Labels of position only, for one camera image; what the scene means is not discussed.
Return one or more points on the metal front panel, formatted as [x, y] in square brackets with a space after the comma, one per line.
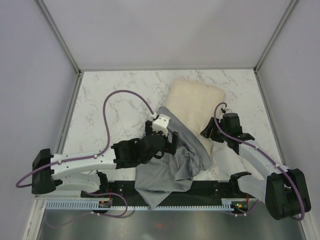
[169, 225]

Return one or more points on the grey pillowcase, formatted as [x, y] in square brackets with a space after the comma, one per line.
[157, 179]

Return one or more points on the aluminium left corner post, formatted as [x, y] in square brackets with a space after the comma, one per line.
[57, 34]

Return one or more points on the aluminium right corner post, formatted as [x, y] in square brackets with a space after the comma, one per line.
[275, 34]

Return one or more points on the beige pillow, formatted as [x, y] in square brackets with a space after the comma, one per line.
[193, 103]

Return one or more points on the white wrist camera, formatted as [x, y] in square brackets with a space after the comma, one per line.
[226, 110]
[160, 123]

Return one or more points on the aluminium right side rail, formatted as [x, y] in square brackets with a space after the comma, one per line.
[269, 115]

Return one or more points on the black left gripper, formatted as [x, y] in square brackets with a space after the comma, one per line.
[174, 142]

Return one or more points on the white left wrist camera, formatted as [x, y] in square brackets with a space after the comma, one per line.
[160, 123]

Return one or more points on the white slotted cable duct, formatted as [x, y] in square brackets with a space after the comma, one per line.
[98, 205]

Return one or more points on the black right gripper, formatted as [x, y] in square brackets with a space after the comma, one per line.
[206, 131]

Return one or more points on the aluminium corner post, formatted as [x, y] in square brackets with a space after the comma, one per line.
[275, 34]
[57, 34]

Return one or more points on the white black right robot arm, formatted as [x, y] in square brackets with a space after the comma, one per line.
[283, 190]

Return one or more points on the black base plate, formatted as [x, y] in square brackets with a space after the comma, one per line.
[201, 193]

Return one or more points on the aluminium rail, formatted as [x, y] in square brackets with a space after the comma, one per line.
[68, 115]
[269, 115]

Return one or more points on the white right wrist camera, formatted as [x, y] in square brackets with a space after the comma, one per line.
[226, 110]

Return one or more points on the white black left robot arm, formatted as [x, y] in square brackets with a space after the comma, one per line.
[52, 172]

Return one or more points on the aluminium left side rail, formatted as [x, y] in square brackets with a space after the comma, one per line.
[68, 115]

